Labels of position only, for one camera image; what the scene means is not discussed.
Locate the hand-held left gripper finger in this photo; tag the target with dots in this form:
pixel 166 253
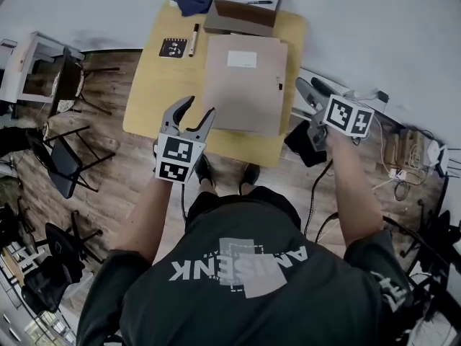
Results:
pixel 174 114
pixel 205 124

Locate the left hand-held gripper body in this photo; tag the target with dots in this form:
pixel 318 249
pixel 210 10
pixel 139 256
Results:
pixel 176 157

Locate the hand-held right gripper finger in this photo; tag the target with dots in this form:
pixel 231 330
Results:
pixel 321 85
pixel 305 91

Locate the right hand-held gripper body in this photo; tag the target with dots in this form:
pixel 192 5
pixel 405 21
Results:
pixel 345 115

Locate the beige folder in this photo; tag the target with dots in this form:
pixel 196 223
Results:
pixel 245 96

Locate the person's left forearm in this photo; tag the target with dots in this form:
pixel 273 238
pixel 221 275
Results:
pixel 155 222

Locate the person's right forearm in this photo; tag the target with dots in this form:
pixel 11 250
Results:
pixel 353 193

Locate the brown open box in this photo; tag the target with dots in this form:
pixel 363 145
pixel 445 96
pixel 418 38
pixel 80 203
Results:
pixel 237 11

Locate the person's black left shoe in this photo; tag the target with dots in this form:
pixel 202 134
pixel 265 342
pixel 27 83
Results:
pixel 203 169

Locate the person's black shoe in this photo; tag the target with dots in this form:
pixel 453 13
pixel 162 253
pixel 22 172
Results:
pixel 250 175
pixel 203 169

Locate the black power adapter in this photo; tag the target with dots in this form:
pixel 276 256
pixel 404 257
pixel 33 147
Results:
pixel 382 95

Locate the black flat pad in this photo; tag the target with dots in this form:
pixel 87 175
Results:
pixel 302 146

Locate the cardboard boxes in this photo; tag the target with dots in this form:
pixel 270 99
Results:
pixel 399 146

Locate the small black notebook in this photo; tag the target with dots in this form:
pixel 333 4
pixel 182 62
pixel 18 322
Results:
pixel 173 47

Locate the person's black right shoe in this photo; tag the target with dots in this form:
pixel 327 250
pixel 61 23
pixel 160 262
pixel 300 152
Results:
pixel 250 175

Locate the brown marker pen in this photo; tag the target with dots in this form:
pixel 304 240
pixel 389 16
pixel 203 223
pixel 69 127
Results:
pixel 193 40

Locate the white power strip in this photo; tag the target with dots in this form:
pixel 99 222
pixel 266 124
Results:
pixel 396 174

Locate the person's black shorts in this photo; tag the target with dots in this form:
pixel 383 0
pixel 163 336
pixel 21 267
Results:
pixel 252 202

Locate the white router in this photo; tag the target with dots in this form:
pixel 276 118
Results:
pixel 434 153

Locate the grey flat box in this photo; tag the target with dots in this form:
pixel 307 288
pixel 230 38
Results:
pixel 230 25

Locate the black pen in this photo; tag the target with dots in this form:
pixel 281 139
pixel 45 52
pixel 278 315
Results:
pixel 259 2

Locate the black chair with patterned cushion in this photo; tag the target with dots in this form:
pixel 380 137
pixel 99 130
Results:
pixel 68 81

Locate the dark blue cloth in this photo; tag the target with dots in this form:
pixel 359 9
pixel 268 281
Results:
pixel 192 3

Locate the black folding chair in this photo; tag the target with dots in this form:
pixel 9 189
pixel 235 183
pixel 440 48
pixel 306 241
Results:
pixel 63 164

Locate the black office chair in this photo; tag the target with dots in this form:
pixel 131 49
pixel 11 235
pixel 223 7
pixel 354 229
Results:
pixel 444 225
pixel 57 258

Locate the person's dark printed t-shirt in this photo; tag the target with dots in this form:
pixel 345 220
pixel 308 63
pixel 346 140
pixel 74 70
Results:
pixel 216 301

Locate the white desk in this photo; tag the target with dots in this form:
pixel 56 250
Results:
pixel 21 60

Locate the black bag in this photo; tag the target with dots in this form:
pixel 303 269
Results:
pixel 12 139

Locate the small wall-mounted box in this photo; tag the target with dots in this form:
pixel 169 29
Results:
pixel 8 44

